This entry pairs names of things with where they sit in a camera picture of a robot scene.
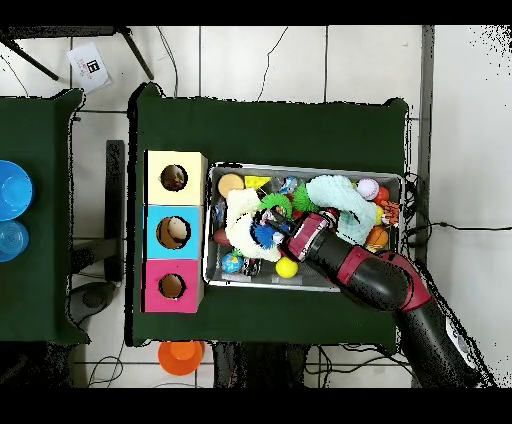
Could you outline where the blue fuzzy ball with eyes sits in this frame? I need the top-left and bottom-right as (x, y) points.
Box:
(253, 221), (290, 247)

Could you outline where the green spiky rubber ball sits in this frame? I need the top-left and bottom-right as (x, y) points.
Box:
(258, 192), (294, 217)

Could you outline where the mint knitted cloth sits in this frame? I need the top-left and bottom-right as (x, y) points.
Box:
(305, 174), (378, 246)

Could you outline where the cream knitted cloth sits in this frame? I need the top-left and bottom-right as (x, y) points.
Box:
(224, 187), (282, 263)

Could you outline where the white baseball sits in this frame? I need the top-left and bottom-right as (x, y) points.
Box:
(355, 177), (380, 201)

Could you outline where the wooden box with three holes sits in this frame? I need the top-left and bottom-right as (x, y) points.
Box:
(142, 149), (209, 314)

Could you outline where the yellow ball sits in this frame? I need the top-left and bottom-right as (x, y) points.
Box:
(275, 256), (300, 280)

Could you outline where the orange toy basketball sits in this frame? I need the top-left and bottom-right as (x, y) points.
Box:
(364, 225), (390, 251)

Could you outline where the yellow wedge block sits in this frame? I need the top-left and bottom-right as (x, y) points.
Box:
(244, 174), (272, 190)

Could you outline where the small globe ball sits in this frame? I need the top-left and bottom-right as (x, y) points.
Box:
(220, 252), (245, 275)

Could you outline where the orange round sponge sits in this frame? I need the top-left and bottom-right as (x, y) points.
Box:
(217, 172), (246, 199)

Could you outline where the dark green tablecloth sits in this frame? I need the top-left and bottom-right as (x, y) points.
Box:
(125, 81), (411, 357)

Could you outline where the orange plastic cone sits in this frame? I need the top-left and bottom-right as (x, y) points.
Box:
(157, 340), (206, 377)

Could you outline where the black flat panel stand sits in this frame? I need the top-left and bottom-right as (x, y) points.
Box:
(104, 139), (126, 283)

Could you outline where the grey round base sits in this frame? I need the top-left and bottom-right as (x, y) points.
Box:
(67, 281), (117, 325)

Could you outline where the black tripod stand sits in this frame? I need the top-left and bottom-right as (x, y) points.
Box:
(0, 26), (155, 81)

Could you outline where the green cloth covered side table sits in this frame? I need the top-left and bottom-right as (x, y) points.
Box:
(0, 88), (91, 347)

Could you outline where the white printed card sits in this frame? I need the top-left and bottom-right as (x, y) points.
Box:
(65, 41), (112, 95)

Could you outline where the translucent blue plastic cup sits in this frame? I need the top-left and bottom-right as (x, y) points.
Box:
(0, 219), (30, 264)

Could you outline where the blue plastic bowl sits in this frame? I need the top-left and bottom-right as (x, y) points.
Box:
(0, 159), (36, 222)

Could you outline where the shallow wire mesh bin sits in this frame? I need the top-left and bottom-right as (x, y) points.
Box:
(201, 161), (405, 295)

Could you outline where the black power cable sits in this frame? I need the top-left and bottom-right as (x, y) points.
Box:
(403, 221), (512, 246)

